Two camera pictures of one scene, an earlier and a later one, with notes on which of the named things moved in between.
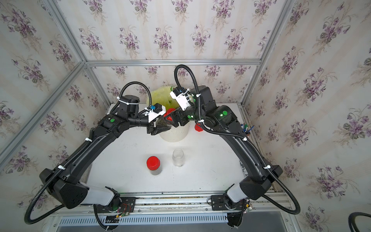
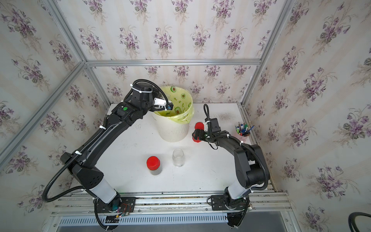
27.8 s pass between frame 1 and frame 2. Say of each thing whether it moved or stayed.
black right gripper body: moved
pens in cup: stayed
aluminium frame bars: stayed
